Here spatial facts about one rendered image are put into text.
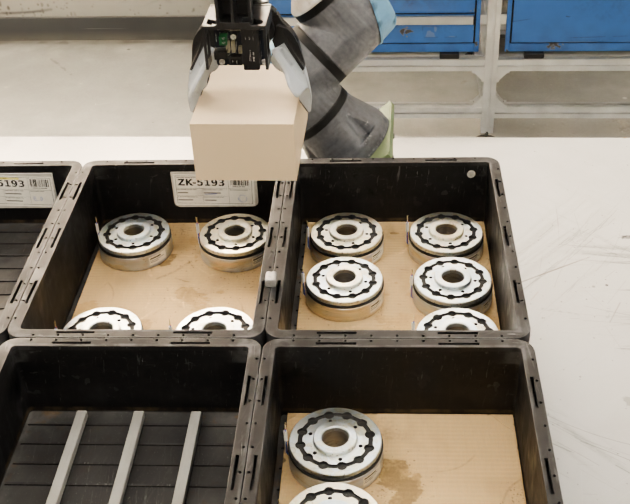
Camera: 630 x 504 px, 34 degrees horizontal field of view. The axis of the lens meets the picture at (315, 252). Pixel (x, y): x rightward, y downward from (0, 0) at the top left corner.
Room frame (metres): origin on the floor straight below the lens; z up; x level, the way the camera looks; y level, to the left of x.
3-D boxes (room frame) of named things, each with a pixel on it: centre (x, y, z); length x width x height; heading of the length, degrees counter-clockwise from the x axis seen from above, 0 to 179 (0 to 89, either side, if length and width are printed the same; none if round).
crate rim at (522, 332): (1.07, -0.10, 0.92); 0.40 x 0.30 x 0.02; 175
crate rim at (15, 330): (1.09, 0.20, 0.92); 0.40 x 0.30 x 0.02; 175
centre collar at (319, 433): (0.78, -0.01, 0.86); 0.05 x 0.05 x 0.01
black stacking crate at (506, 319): (1.07, -0.10, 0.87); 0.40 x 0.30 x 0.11; 175
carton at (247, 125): (1.11, 0.07, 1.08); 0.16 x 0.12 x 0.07; 174
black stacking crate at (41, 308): (1.09, 0.20, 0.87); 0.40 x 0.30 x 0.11; 175
